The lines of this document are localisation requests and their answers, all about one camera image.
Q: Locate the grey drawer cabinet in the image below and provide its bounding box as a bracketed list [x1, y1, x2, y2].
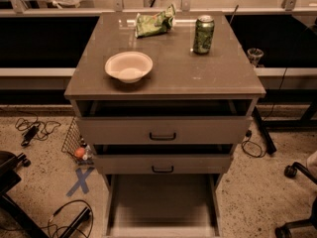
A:
[63, 11, 267, 190]

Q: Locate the open bottom drawer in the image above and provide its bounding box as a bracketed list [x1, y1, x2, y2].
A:
[104, 175, 222, 238]

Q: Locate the white paper bowl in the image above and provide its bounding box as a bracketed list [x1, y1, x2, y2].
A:
[105, 52, 153, 83]

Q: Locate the green chip bag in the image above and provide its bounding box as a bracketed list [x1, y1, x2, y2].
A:
[135, 4, 176, 38]

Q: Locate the orange ball in basket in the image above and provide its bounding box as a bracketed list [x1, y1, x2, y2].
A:
[74, 147, 85, 159]

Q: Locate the green soda can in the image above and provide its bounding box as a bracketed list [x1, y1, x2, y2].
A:
[193, 15, 215, 55]

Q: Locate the blue tape cross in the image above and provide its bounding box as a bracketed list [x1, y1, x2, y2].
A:
[66, 167, 94, 197]

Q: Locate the clear plastic cup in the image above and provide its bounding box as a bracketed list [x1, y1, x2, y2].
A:
[247, 48, 264, 67]

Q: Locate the black table leg right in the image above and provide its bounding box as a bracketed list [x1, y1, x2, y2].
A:
[253, 107, 276, 155]

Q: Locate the black office chair left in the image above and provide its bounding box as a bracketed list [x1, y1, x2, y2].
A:
[0, 150, 51, 238]

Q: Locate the black office chair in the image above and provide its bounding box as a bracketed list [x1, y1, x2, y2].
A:
[0, 150, 51, 238]
[274, 162, 317, 238]

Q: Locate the black office chair right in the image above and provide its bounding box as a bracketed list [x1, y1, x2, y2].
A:
[274, 162, 317, 238]

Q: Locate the top drawer with handle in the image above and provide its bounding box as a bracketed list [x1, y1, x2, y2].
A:
[72, 99, 253, 145]

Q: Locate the drawer with handle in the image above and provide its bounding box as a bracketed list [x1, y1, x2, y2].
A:
[72, 99, 253, 145]
[93, 145, 232, 175]

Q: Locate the middle drawer with handle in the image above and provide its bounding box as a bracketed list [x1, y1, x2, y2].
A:
[93, 145, 232, 175]

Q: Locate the wire mesh basket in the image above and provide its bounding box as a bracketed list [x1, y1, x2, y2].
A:
[61, 119, 93, 166]

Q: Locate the black cable right floor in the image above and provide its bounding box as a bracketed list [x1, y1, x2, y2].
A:
[241, 129, 267, 159]

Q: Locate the black power adapter with cable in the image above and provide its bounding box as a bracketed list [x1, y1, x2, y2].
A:
[15, 118, 61, 147]

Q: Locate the black cable lower left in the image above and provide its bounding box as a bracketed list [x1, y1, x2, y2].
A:
[46, 199, 94, 238]

